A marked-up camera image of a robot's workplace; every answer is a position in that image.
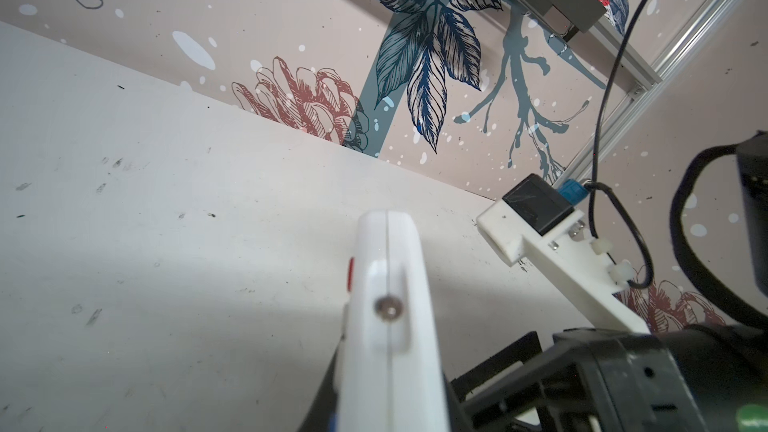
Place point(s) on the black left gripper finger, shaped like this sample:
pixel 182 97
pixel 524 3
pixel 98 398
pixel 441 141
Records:
pixel 322 414

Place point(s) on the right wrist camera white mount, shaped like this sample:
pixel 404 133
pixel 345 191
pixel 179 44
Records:
pixel 537 223

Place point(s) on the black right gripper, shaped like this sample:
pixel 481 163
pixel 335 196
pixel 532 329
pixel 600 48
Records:
pixel 695 379

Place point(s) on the aluminium top cross bar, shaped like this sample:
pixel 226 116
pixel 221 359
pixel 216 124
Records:
pixel 599 47

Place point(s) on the white remote control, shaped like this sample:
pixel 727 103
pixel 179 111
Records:
pixel 389 375

